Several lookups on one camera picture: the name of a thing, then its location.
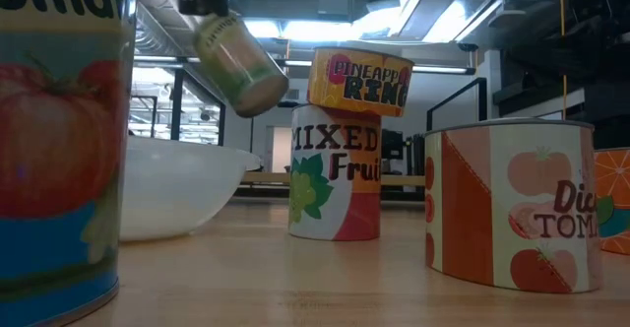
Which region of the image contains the black cabinet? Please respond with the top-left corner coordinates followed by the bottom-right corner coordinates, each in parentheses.
top-left (406, 134), bottom-right (426, 176)

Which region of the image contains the tall green oranges can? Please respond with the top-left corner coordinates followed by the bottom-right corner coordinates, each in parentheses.
top-left (192, 12), bottom-right (290, 119)

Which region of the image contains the bright ceiling light panel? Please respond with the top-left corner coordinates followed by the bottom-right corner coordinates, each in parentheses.
top-left (243, 0), bottom-right (503, 43)

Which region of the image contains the ribbed silver ventilation duct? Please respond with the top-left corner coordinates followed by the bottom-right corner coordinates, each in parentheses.
top-left (132, 1), bottom-right (198, 57)

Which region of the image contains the grey ceiling box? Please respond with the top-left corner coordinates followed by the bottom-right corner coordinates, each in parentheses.
top-left (317, 0), bottom-right (353, 21)

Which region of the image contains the teal oranges can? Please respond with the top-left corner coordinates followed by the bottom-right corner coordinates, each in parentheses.
top-left (593, 147), bottom-right (630, 257)

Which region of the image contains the black monitor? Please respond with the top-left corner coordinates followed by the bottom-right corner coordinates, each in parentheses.
top-left (381, 128), bottom-right (405, 161)

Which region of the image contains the tomato can blue label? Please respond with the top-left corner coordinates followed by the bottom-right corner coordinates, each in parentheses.
top-left (0, 0), bottom-right (143, 327)

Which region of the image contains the diced tomatoes can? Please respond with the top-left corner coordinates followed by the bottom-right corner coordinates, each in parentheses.
top-left (423, 117), bottom-right (604, 294)

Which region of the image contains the white bowl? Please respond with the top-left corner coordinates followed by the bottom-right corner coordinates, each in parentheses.
top-left (119, 135), bottom-right (262, 243)

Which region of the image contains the mixed fruit can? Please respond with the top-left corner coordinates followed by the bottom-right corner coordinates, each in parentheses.
top-left (287, 102), bottom-right (383, 242)

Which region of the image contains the yellow cable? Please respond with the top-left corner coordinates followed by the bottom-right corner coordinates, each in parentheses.
top-left (559, 0), bottom-right (569, 121)

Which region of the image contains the yellow pineapple rings can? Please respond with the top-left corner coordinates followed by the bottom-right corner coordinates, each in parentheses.
top-left (307, 45), bottom-right (415, 118)

